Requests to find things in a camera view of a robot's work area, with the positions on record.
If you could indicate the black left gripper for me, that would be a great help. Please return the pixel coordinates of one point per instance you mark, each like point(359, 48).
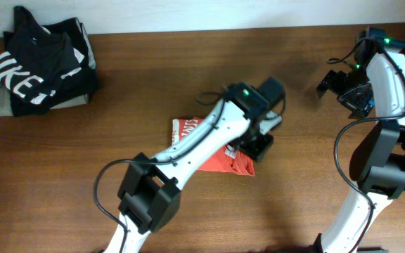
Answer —
point(259, 150)

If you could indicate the orange t-shirt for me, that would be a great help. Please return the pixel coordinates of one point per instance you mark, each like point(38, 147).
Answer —
point(226, 160)

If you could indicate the black t-shirt white letters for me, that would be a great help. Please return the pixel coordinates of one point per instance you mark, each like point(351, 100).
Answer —
point(44, 65)

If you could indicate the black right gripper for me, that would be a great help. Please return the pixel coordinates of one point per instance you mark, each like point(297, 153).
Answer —
point(359, 107)

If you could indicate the folded grey garment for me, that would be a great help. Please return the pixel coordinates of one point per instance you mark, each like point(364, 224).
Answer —
point(6, 109)

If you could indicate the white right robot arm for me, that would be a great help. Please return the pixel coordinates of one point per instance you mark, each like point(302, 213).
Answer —
point(373, 91)

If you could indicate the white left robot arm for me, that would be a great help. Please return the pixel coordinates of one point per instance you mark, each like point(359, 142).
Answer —
point(150, 191)

